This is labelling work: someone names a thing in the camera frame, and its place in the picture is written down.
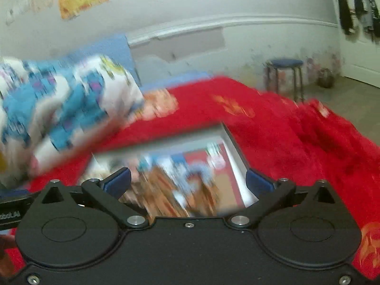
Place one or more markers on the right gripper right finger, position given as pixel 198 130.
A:
pixel 270 194

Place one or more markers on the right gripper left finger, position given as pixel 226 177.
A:
pixel 105 194

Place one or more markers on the blue knitted scrunchie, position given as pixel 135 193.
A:
pixel 201 169

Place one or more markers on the person's left hand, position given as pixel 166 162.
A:
pixel 7 267

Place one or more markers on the red plush bed blanket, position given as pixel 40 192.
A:
pixel 311 239

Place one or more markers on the black shallow cardboard box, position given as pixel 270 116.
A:
pixel 103 164

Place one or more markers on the Chinese history textbook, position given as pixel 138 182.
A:
pixel 199 180

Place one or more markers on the cartoon monster print duvet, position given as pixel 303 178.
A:
pixel 51 110

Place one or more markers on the patterned ball on floor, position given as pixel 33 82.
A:
pixel 325 79

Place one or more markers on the blue padded stool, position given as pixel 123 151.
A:
pixel 276 72

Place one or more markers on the white door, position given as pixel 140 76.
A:
pixel 359 52

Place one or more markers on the dark clothes hanging on door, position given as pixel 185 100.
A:
pixel 365 11

